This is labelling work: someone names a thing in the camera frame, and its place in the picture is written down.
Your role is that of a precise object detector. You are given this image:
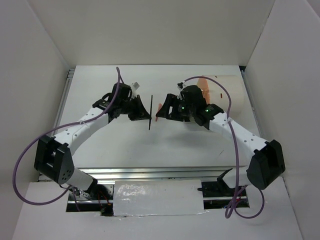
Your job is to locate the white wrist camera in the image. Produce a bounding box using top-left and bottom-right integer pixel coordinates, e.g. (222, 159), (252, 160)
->
(177, 81), (187, 95)
(130, 82), (140, 99)

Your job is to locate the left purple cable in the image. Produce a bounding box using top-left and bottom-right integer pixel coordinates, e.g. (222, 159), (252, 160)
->
(12, 66), (132, 212)

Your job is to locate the coral orange makeup applicator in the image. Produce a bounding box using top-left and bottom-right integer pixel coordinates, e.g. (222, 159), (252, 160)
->
(155, 103), (163, 122)

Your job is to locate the purple cable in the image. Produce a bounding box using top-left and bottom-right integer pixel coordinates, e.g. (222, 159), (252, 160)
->
(12, 66), (132, 212)
(183, 76), (265, 220)

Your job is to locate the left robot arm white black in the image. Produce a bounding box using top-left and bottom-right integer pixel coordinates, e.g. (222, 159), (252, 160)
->
(34, 82), (151, 200)

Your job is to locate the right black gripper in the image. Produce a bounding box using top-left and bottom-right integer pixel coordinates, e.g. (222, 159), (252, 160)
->
(155, 93), (195, 122)

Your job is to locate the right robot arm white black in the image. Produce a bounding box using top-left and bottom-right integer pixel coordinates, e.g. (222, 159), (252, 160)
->
(156, 85), (286, 196)

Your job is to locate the thin black eyeliner stick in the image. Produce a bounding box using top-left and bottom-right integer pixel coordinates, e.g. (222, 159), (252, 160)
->
(148, 94), (153, 131)

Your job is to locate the aluminium rail frame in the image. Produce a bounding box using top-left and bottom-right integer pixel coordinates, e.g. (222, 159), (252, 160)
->
(37, 67), (280, 203)

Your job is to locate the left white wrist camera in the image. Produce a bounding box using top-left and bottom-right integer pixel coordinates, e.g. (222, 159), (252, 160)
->
(130, 82), (140, 99)

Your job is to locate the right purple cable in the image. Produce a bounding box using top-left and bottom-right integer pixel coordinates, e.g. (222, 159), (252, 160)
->
(183, 76), (265, 220)

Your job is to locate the white cover sheet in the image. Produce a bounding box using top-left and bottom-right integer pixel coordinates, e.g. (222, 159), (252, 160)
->
(113, 179), (205, 217)

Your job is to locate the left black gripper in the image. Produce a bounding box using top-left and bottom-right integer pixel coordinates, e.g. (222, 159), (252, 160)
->
(119, 95), (151, 122)

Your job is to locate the orange top drawer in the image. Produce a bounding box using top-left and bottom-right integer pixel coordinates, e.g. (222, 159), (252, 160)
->
(196, 77), (210, 101)

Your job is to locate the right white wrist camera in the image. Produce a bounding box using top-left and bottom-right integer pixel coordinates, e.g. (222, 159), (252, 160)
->
(177, 81), (187, 95)

